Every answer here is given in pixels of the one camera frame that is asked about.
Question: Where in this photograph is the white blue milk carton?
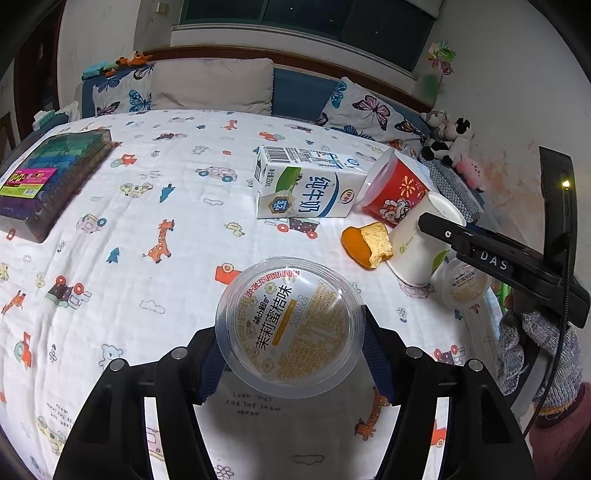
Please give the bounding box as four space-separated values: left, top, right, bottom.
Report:
255 144 368 220

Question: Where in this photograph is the clear box of coloured markers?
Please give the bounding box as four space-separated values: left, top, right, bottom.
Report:
0 129 112 244

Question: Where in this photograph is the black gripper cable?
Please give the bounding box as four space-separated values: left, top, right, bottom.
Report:
524 231 573 437

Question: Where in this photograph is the grey checkered folded cloth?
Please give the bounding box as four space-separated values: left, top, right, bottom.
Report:
418 154 483 222

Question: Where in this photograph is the orange fox plush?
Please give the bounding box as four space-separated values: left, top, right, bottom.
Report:
115 52 153 69

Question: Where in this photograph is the person's right hand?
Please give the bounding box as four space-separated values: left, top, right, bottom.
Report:
496 309 583 416

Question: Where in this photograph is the small grey cow plush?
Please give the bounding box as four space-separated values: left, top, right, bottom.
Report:
425 110 451 139

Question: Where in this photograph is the large butterfly print pillow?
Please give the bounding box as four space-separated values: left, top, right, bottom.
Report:
316 76 428 153

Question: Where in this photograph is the beige pillow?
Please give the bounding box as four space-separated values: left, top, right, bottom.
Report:
150 58 275 116

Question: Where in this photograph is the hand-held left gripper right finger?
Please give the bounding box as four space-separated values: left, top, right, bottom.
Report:
360 305 539 480

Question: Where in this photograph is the teal plush toy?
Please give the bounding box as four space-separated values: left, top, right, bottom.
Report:
83 62 118 79

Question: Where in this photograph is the orange bread piece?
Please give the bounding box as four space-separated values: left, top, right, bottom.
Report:
341 222 394 270

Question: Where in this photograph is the dark wooden door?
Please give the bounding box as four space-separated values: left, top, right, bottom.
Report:
14 0 65 139

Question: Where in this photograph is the red paper cup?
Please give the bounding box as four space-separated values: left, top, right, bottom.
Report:
358 148 432 225

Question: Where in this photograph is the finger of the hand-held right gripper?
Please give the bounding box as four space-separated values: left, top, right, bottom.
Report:
418 212 476 254

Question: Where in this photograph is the colourful pinwheel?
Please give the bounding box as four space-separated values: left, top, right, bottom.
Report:
425 41 458 93

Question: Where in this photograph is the dark window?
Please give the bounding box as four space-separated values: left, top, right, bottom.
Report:
180 0 439 35

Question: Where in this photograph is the clear jelly cup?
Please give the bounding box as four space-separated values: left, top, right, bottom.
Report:
441 257 491 305
215 256 365 398

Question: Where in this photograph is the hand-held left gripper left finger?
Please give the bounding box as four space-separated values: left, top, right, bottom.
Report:
60 318 232 480

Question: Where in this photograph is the small butterfly print pillow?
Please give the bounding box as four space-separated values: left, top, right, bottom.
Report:
91 65 155 117

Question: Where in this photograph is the green plastic basket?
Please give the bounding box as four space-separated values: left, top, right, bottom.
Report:
494 281 513 315

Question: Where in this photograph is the pink plush toy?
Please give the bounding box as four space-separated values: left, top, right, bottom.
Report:
455 154 488 192

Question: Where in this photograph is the black white cow plush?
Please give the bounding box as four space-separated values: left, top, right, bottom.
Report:
422 117 476 167

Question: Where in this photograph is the white paper cup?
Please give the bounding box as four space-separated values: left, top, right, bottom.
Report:
385 191 467 287

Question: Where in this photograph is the person's right forearm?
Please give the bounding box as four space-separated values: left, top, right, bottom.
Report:
529 383 591 480

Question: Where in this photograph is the teal tissue pack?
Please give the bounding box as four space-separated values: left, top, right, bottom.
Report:
33 104 81 130

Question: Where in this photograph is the cartoon printed blanket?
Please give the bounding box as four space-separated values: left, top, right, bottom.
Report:
0 108 509 480

